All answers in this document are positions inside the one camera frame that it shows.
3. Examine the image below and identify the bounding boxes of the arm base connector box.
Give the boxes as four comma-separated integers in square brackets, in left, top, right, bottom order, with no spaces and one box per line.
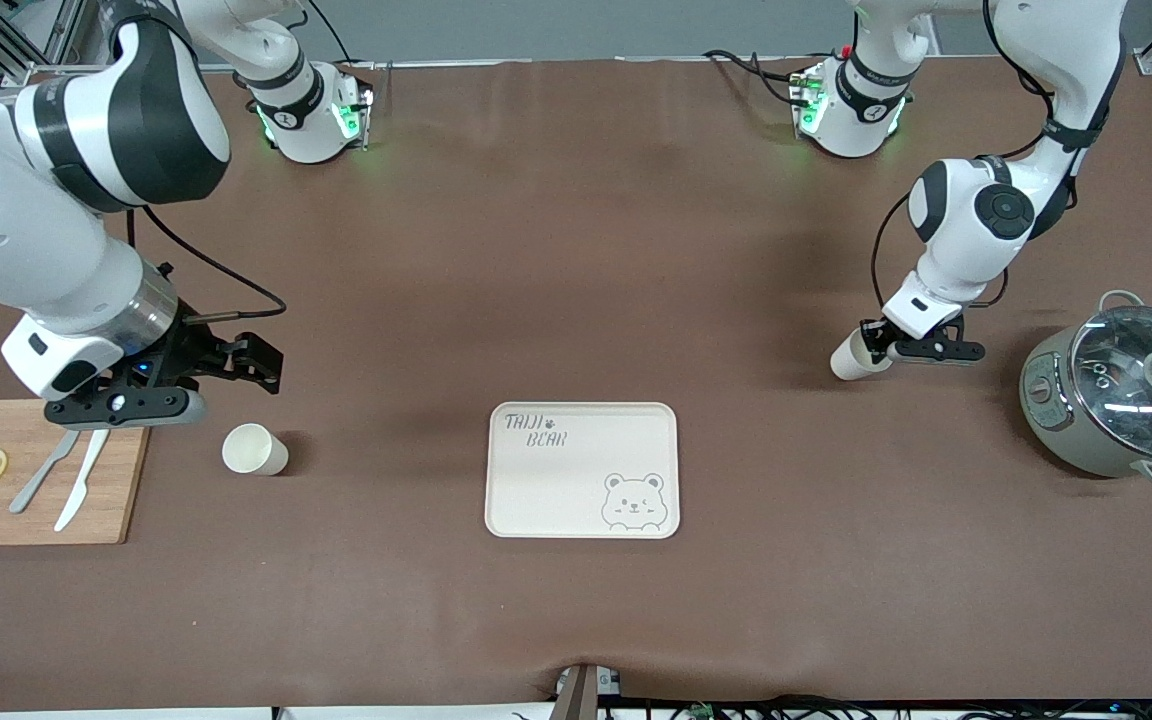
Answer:
[334,85,375,151]
[791,65,829,136]

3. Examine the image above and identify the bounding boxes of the white tray with bear print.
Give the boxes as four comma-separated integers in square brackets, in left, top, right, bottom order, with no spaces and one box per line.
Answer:
[484,402,681,540]

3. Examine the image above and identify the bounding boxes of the grey-green electric cooking pot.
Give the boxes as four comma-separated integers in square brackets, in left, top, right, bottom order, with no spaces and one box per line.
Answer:
[1019,290,1152,489]

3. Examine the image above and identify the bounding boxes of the white plastic knife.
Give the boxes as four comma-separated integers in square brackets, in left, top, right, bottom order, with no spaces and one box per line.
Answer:
[54,428,111,532]

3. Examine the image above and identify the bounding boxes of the grey plastic knife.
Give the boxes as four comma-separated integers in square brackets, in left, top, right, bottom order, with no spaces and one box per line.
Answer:
[8,430,82,515]

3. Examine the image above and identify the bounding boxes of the glass pot lid with knob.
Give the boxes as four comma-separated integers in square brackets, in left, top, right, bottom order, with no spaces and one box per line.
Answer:
[1071,305,1152,461]

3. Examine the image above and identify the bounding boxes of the wooden cutting board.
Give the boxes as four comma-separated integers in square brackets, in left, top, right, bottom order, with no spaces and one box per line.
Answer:
[0,400,150,547]

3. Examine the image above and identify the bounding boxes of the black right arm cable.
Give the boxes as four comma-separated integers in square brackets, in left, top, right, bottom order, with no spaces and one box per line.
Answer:
[126,205,289,323]

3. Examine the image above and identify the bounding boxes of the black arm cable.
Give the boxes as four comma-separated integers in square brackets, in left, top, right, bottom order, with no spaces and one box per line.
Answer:
[126,205,289,323]
[871,0,1087,321]

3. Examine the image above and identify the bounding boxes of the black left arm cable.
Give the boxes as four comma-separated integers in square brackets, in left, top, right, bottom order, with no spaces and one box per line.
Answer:
[871,0,1087,321]

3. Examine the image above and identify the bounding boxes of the black base cable bundle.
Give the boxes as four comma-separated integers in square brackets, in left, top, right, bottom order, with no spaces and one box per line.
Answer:
[704,48,807,106]

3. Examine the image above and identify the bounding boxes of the metal table edge bracket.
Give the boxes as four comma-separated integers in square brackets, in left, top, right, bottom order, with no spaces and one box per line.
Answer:
[551,662,623,720]

